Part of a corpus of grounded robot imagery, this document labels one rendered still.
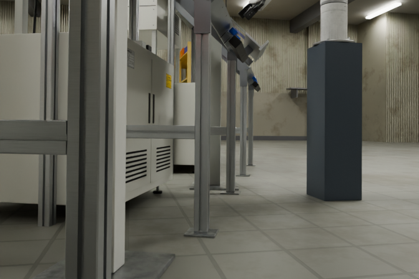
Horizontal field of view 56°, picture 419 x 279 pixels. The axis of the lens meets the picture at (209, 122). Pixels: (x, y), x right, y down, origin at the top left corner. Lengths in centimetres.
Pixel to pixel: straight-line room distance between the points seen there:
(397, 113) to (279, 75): 317
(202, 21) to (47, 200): 73
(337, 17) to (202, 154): 102
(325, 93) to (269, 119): 902
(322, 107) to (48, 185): 115
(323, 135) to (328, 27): 49
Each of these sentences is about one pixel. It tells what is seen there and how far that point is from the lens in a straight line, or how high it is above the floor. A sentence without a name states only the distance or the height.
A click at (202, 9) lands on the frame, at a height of 66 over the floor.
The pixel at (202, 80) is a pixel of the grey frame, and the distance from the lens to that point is 116.
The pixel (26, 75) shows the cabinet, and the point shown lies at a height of 48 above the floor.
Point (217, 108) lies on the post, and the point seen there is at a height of 42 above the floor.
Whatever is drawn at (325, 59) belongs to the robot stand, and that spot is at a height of 62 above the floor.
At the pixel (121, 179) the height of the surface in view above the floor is 20.
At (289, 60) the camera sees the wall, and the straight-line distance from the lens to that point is 1116.
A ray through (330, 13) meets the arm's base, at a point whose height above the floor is 84.
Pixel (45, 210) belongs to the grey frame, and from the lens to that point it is 135.
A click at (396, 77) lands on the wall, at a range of 1114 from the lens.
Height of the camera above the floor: 31
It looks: 1 degrees up
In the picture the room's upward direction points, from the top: 1 degrees clockwise
